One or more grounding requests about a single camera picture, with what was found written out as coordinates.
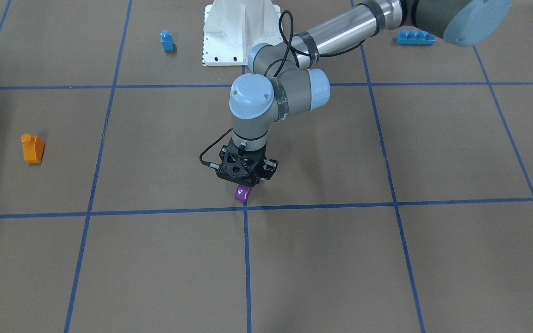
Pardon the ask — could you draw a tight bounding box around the small blue block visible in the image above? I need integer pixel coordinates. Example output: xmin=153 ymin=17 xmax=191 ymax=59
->
xmin=160 ymin=30 xmax=175 ymax=51

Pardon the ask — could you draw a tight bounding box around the long blue brick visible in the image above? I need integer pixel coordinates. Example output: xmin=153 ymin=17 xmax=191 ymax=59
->
xmin=396 ymin=29 xmax=436 ymax=45

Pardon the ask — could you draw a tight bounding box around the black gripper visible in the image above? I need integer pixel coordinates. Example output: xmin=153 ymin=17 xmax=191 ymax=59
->
xmin=253 ymin=147 xmax=279 ymax=184

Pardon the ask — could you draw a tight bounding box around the purple trapezoid block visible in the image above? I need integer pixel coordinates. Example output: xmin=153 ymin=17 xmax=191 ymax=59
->
xmin=234 ymin=184 xmax=252 ymax=203

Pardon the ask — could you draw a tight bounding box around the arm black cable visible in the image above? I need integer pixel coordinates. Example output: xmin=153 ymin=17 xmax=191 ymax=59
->
xmin=199 ymin=10 xmax=369 ymax=168

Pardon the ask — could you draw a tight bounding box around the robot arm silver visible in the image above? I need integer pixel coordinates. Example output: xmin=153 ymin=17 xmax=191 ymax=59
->
xmin=206 ymin=0 xmax=512 ymax=187

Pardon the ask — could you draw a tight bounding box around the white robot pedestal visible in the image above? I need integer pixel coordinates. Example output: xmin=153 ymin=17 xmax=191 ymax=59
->
xmin=202 ymin=0 xmax=282 ymax=66

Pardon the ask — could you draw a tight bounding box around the orange trapezoid block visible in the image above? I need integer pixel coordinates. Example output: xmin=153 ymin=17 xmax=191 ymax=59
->
xmin=21 ymin=133 xmax=46 ymax=164

